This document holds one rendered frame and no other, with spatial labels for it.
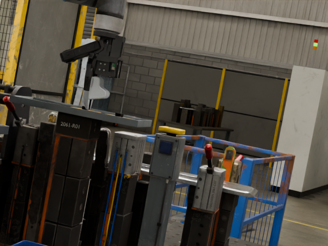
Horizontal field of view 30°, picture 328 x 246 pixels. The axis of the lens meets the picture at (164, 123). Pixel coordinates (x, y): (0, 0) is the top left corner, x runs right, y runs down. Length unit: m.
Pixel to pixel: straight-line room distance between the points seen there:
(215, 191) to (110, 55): 0.48
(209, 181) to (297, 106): 8.00
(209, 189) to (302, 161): 7.96
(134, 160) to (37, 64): 3.49
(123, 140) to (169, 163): 0.24
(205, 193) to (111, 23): 0.54
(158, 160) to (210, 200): 0.23
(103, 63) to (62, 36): 3.82
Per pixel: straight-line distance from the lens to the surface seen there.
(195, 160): 4.97
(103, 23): 1.65
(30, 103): 1.67
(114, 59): 1.64
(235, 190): 1.84
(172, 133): 1.58
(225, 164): 2.05
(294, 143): 9.69
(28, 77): 5.13
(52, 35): 5.32
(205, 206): 1.74
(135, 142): 1.76
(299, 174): 9.68
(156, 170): 1.59
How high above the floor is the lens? 1.25
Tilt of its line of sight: 3 degrees down
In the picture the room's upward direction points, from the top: 10 degrees clockwise
